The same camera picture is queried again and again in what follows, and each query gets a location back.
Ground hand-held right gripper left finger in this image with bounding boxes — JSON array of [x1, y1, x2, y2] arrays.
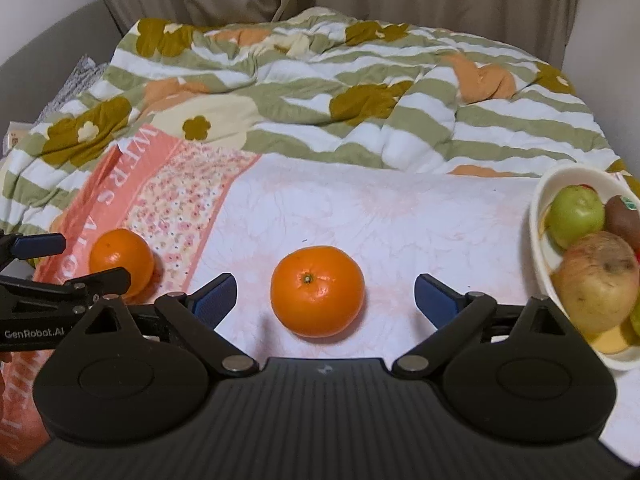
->
[[70, 272, 260, 378]]

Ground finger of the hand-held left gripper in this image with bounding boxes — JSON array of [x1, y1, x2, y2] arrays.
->
[[0, 231, 67, 274], [0, 267, 132, 307]]

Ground large orange mandarin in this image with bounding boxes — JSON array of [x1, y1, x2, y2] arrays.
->
[[270, 245, 366, 339]]

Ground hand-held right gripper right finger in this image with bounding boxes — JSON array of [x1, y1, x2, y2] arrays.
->
[[392, 273, 581, 378]]

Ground cream plate with cartoon print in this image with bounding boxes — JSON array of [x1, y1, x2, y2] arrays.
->
[[529, 162, 640, 372]]

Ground green striped floral blanket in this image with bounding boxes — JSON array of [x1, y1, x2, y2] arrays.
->
[[0, 7, 640, 233]]

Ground yellow-red apple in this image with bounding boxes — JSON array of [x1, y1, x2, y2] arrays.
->
[[552, 231, 640, 335]]

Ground small cardboard box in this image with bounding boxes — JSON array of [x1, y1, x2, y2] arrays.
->
[[6, 121, 37, 157]]

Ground brown kiwi with sticker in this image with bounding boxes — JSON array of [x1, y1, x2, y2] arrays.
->
[[604, 195, 640, 254]]

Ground beige upholstered headboard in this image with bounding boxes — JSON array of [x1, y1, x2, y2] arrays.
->
[[0, 0, 127, 137]]

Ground grey patterned cloth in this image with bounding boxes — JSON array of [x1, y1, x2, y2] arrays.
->
[[46, 55, 112, 117]]

